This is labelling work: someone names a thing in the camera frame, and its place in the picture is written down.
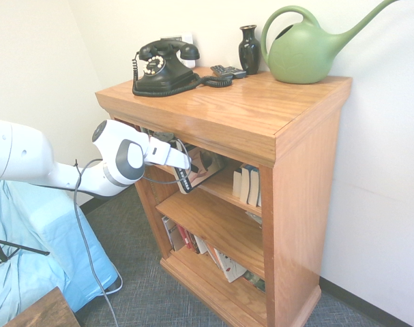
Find small black vase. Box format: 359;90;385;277
239;24;261;76

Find green plastic watering can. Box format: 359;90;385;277
260;0;404;85

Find black remote control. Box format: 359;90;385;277
210;64;233;79
224;65;248;80

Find red white cover book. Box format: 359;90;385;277
160;215;186;253

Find white square alarm clock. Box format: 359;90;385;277
160;31;196;69

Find thin pale paperback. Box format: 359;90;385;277
192;234;209;256

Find Kundera paperback with bowler hat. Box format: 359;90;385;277
173;149;227;196

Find black tripod legs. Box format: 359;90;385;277
0;236;51;264

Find cream paperback book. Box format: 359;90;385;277
240;164;252;204

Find dark green magazine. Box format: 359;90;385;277
241;270;267;294

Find oak wooden bookshelf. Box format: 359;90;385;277
95;65;353;327

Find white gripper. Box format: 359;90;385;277
144;136;194;170

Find white paperback with red marks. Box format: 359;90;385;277
213;247;248;284

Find white cord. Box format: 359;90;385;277
104;271;123;296

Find red paperback book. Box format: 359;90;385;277
177;223;201;255

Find black vintage rotary telephone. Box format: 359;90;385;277
131;38;233;98

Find light blue cloth cover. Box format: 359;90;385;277
0;178;122;327

